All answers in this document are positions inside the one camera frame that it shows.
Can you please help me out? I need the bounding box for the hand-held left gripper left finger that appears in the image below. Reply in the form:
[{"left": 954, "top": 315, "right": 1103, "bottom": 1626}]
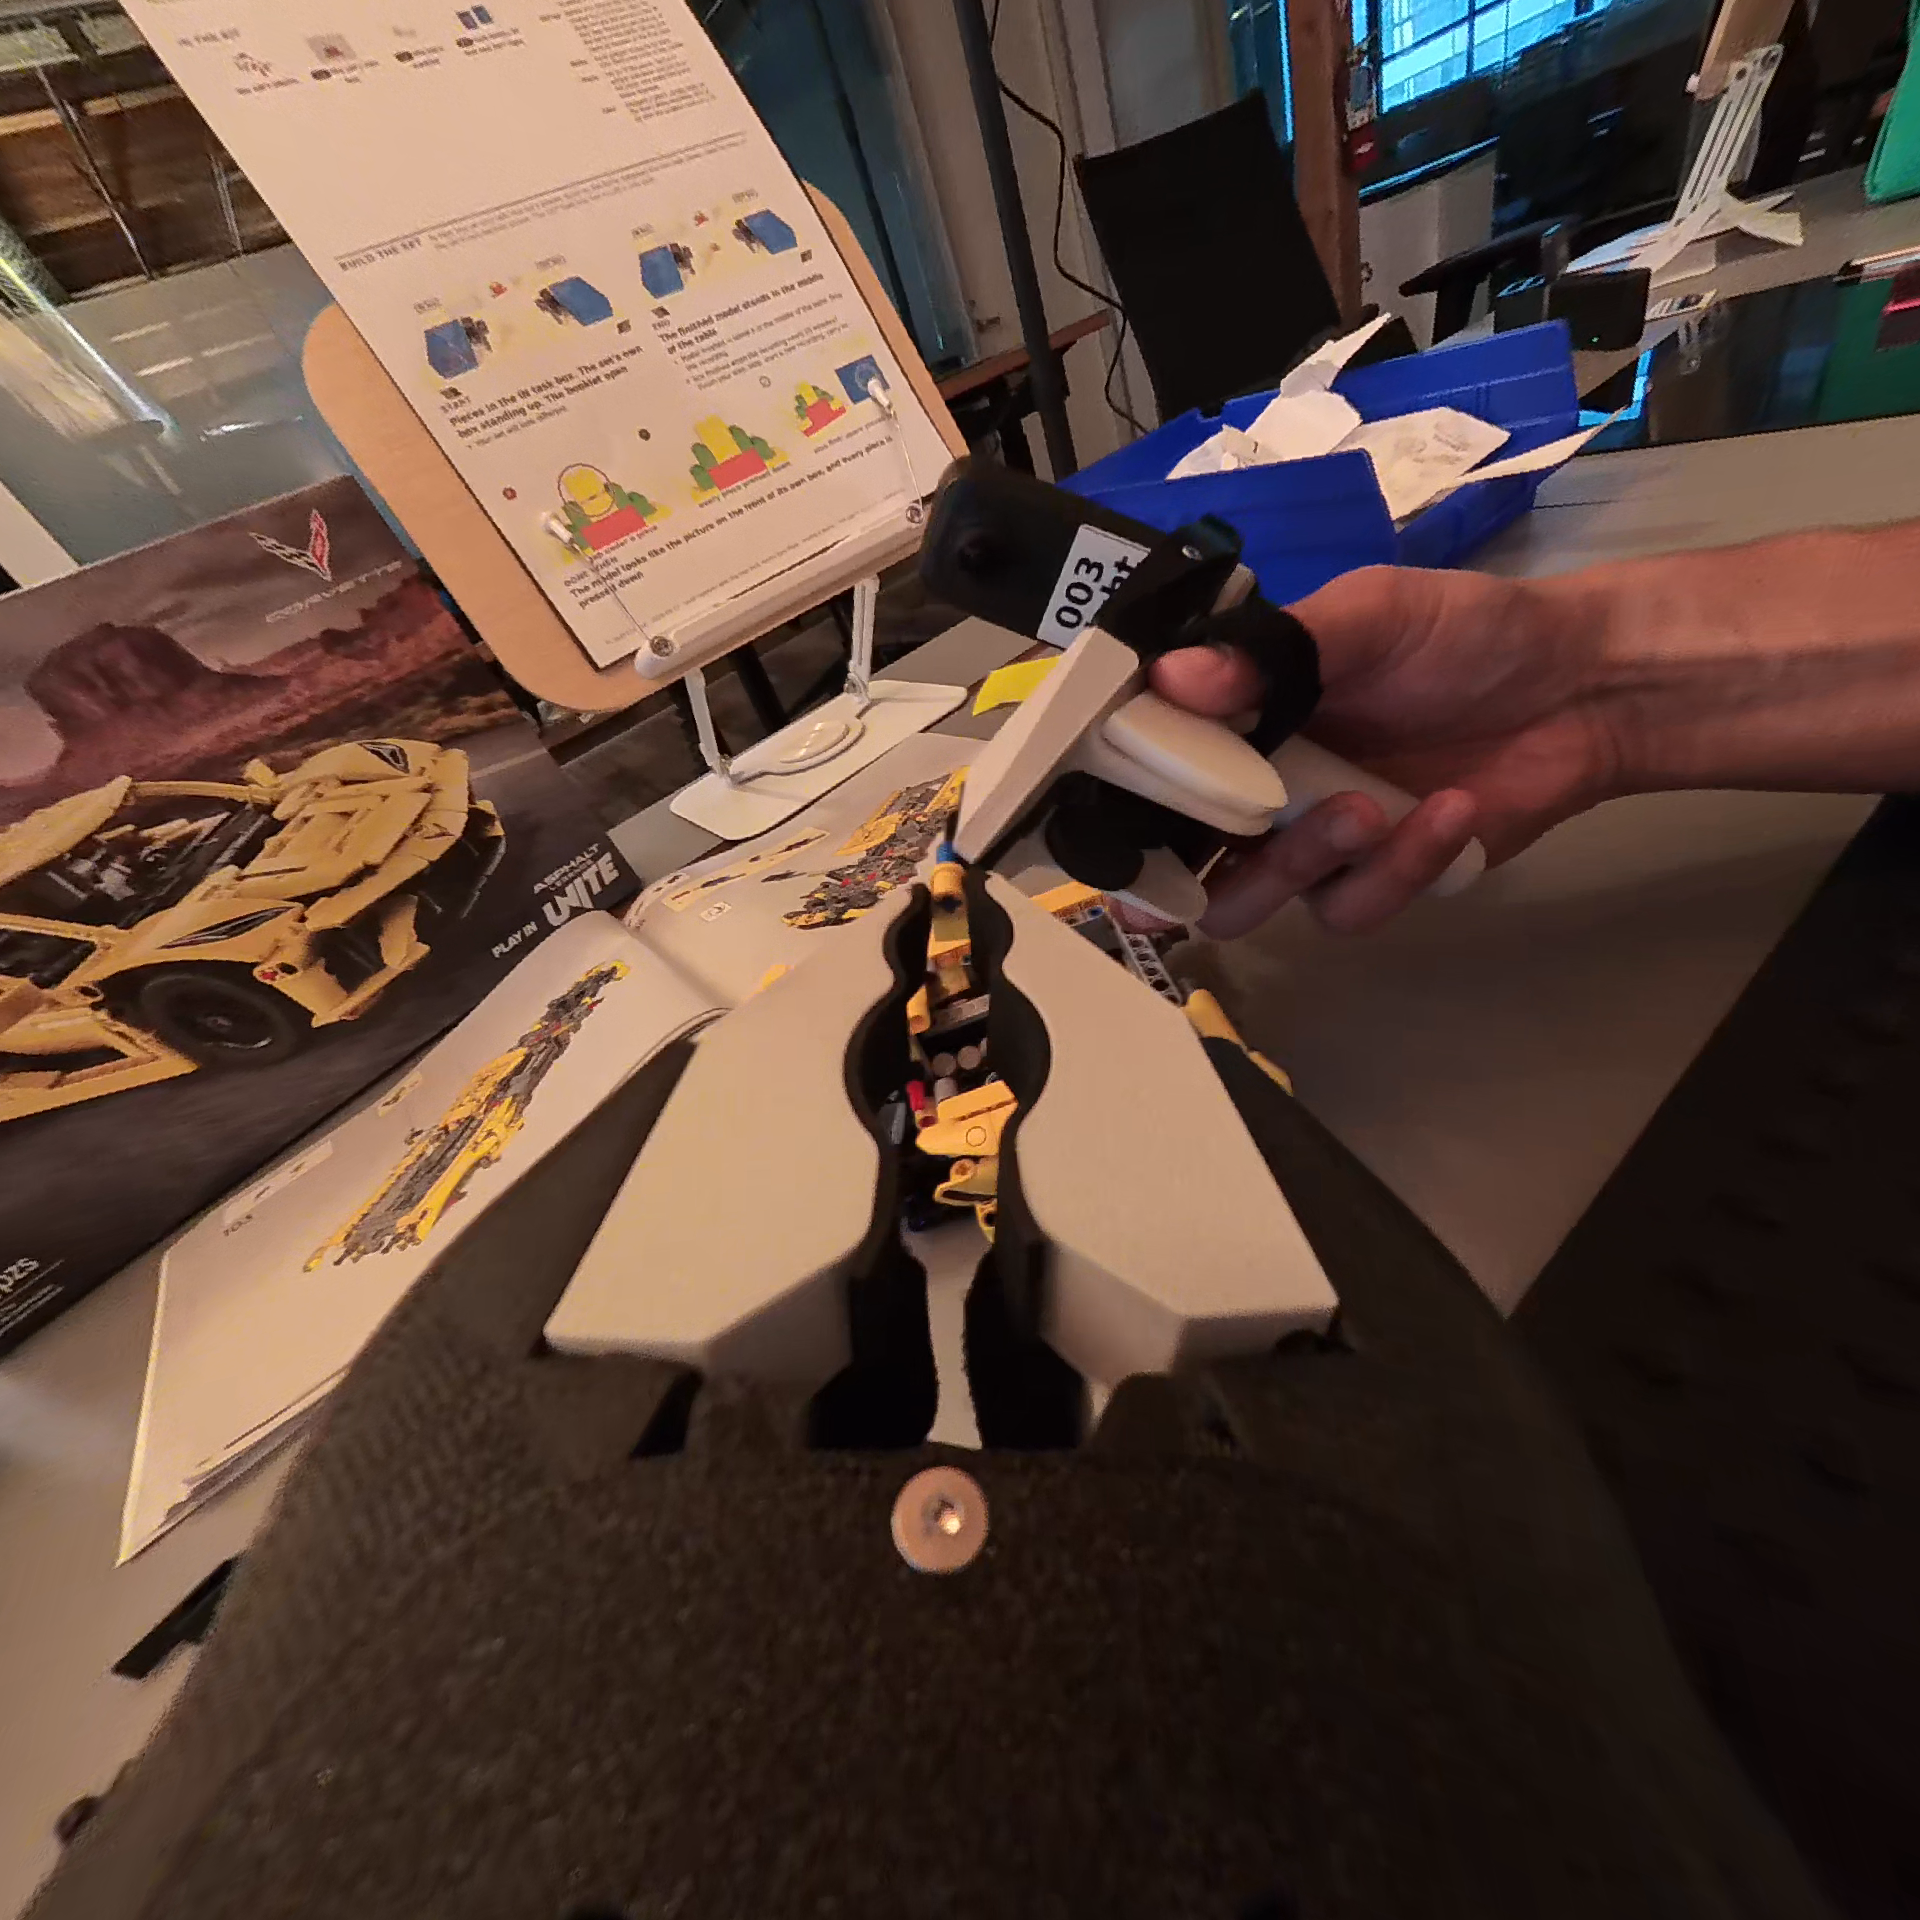
[{"left": 545, "top": 882, "right": 932, "bottom": 1374}]

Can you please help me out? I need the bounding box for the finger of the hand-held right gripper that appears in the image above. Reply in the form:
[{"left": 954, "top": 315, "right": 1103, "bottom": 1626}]
[{"left": 952, "top": 626, "right": 1161, "bottom": 868}]

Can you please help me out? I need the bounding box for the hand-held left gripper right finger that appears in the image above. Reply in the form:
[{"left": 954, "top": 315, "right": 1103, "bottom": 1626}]
[{"left": 967, "top": 873, "right": 1341, "bottom": 1389}]

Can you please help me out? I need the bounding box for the yellow toy brick car model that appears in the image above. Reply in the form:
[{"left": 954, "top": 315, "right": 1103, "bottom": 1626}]
[{"left": 757, "top": 861, "right": 1297, "bottom": 1244}]

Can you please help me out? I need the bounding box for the person's right forearm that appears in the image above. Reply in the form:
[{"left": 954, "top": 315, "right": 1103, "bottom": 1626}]
[{"left": 1592, "top": 517, "right": 1920, "bottom": 804}]

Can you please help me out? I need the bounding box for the person's right hand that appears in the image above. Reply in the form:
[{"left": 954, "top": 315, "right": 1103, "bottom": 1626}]
[{"left": 1148, "top": 568, "right": 1626, "bottom": 941}]

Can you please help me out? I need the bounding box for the blue storage bin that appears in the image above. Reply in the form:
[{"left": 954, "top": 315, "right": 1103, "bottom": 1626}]
[{"left": 1056, "top": 317, "right": 1580, "bottom": 569}]

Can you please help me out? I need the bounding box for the white crumpled paper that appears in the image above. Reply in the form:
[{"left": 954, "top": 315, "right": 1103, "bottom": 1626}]
[
  {"left": 1352, "top": 404, "right": 1613, "bottom": 520},
  {"left": 1168, "top": 315, "right": 1397, "bottom": 482}
]

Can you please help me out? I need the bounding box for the open instruction booklet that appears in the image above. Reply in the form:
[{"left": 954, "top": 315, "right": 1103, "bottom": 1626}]
[{"left": 117, "top": 732, "right": 1113, "bottom": 1566}]

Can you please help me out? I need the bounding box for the printed instruction sheet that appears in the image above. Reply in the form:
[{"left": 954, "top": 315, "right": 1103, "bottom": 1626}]
[{"left": 120, "top": 0, "right": 962, "bottom": 672}]

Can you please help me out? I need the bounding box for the black dimpled chair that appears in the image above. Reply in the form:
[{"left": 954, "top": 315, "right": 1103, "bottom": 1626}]
[{"left": 1506, "top": 796, "right": 1920, "bottom": 1920}]

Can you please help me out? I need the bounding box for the black toy brick panel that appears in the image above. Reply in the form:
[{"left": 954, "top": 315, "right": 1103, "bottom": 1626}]
[{"left": 112, "top": 1556, "right": 243, "bottom": 1682}]

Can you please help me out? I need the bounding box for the large paned window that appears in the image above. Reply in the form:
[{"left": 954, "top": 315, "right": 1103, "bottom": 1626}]
[{"left": 1352, "top": 0, "right": 1713, "bottom": 114}]

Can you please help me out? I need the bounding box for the toy car set box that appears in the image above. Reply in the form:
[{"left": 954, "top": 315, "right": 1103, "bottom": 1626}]
[{"left": 0, "top": 470, "right": 641, "bottom": 1360}]

